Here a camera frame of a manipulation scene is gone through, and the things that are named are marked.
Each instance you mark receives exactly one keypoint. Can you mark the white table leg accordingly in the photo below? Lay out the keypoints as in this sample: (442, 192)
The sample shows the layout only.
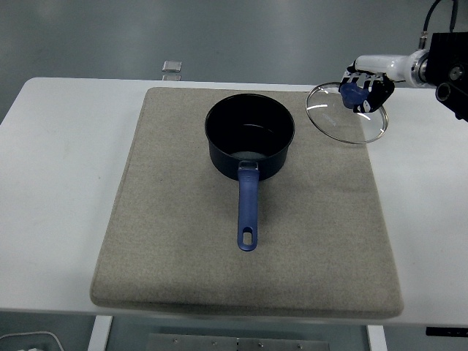
(99, 334)
(377, 340)

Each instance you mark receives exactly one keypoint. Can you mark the beige fabric mat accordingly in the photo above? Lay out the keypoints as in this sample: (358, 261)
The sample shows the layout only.
(164, 237)

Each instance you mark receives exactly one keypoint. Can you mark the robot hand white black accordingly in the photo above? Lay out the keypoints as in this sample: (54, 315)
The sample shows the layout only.
(384, 64)

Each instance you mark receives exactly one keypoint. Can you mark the grey metal plate with screws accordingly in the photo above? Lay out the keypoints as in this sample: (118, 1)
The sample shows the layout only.
(183, 343)

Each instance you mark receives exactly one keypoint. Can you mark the glass pot lid blue knob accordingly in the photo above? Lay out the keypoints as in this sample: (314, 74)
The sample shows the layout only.
(351, 96)

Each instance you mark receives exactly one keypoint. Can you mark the black flat bar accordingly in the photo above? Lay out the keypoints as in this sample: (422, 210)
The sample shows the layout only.
(446, 331)

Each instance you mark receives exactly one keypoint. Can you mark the small silver floor plate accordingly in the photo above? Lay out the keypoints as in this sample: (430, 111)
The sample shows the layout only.
(172, 66)

